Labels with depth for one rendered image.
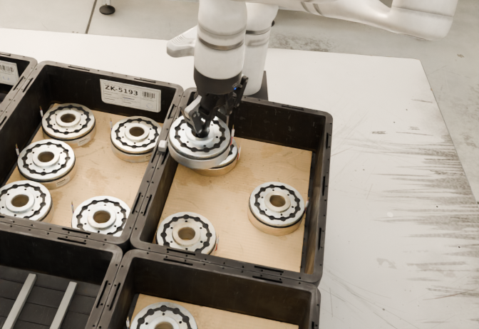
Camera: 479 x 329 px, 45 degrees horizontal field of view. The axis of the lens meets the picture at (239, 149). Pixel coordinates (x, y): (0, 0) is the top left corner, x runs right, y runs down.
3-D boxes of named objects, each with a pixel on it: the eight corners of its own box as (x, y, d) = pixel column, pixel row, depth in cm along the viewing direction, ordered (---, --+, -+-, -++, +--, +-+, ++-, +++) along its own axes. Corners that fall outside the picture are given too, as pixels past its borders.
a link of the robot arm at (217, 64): (204, 29, 93) (206, -4, 89) (256, 62, 89) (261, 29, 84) (162, 52, 88) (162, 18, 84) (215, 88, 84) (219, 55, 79)
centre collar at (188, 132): (214, 144, 95) (215, 142, 94) (184, 144, 94) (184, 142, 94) (214, 123, 98) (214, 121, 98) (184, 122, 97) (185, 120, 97)
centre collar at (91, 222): (95, 204, 101) (95, 201, 101) (121, 211, 100) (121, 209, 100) (82, 225, 98) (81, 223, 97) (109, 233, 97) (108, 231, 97)
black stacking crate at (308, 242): (306, 322, 95) (320, 285, 87) (130, 287, 96) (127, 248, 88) (320, 154, 123) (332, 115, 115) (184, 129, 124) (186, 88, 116)
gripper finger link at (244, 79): (246, 77, 95) (232, 108, 97) (251, 77, 96) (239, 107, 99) (234, 70, 96) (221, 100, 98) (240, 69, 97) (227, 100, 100)
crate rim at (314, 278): (318, 293, 88) (321, 285, 86) (127, 255, 89) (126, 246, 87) (331, 121, 116) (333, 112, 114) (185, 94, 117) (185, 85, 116)
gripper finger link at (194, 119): (184, 102, 89) (194, 118, 95) (176, 110, 89) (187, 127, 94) (196, 111, 88) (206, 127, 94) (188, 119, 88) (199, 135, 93)
